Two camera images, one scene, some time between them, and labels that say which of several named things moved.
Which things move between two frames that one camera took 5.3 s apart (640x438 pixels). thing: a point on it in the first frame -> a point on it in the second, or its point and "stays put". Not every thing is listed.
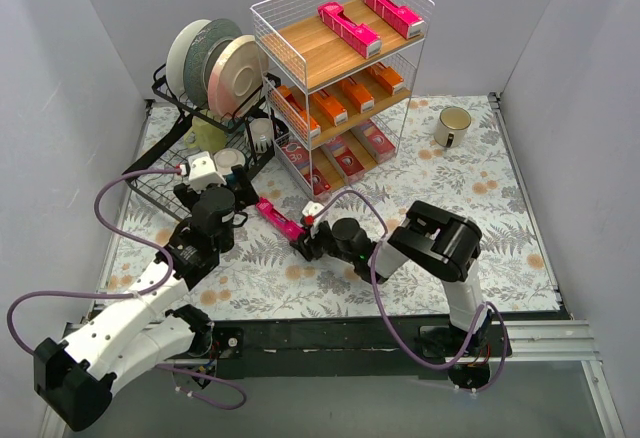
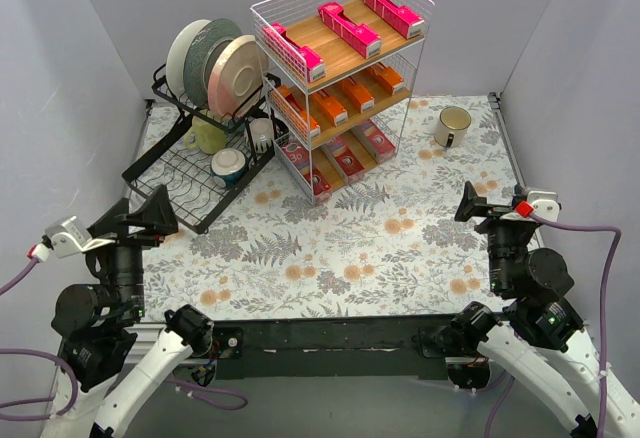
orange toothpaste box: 296,111 stays put
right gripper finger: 304,246 -> 471,205
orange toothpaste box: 358,95 stays put
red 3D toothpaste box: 299,156 stays put
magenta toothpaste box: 401,18 stays put
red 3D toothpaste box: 376,142 stays put
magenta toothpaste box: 279,220 -> 276,38
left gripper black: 239,186 -> 134,236
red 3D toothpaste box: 344,159 stays put
